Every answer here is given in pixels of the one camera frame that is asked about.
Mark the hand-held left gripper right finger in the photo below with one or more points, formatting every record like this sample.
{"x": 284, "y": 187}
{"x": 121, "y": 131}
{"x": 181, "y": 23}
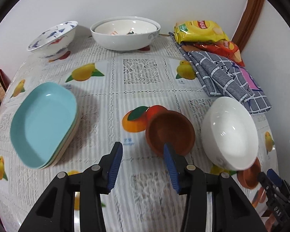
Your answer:
{"x": 170, "y": 166}

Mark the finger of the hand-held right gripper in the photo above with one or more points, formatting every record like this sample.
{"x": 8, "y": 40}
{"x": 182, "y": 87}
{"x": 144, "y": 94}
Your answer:
{"x": 265, "y": 182}
{"x": 275, "y": 177}

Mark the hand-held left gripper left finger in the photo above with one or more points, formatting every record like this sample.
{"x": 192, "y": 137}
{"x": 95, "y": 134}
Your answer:
{"x": 113, "y": 169}

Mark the small brown bowl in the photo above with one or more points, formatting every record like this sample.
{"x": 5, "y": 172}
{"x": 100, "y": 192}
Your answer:
{"x": 250, "y": 177}
{"x": 169, "y": 128}

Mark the green plate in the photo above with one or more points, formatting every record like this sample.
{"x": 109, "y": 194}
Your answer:
{"x": 67, "y": 143}

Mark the white bowl with grey swirls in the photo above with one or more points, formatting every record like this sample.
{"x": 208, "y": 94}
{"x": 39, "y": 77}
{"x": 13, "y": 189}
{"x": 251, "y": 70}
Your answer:
{"x": 229, "y": 130}

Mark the stack of pastel rectangular dishes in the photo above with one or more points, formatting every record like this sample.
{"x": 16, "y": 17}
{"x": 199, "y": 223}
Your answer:
{"x": 43, "y": 123}

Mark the fruit print tablecloth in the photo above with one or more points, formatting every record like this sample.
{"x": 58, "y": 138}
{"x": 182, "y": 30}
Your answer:
{"x": 140, "y": 82}

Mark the grey checked cloth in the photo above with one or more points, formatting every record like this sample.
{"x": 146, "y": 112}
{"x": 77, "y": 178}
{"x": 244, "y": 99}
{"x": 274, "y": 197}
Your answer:
{"x": 222, "y": 77}

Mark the large white bowl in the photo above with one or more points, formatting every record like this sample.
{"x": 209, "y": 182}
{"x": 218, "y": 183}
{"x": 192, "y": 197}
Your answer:
{"x": 120, "y": 42}

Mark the red chip bag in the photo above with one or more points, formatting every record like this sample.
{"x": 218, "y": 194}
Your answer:
{"x": 229, "y": 49}

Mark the yellow chip bag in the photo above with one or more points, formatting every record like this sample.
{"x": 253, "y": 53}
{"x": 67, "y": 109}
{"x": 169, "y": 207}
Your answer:
{"x": 200, "y": 31}

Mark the white bowl with red print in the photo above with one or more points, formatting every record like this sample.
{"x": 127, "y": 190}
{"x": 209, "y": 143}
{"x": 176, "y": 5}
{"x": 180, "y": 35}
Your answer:
{"x": 120, "y": 27}

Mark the blue patterned white bowl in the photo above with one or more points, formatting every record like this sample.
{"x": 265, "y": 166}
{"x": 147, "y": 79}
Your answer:
{"x": 55, "y": 38}

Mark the brown wooden door frame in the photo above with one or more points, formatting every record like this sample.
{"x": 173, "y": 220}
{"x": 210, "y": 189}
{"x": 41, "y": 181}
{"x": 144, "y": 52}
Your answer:
{"x": 250, "y": 17}

